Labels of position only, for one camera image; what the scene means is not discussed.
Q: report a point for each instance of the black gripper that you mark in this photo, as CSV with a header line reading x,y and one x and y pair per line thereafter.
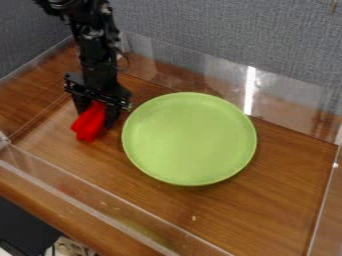
x,y
96,84

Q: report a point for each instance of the red block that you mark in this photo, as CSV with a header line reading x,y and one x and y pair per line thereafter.
x,y
90,123

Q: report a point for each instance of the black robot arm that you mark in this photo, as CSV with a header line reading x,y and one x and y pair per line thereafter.
x,y
90,18

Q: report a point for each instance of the green round plate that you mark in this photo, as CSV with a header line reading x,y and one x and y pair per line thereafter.
x,y
189,139

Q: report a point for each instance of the clear acrylic enclosure wall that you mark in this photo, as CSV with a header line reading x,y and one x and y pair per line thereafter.
x,y
279,209

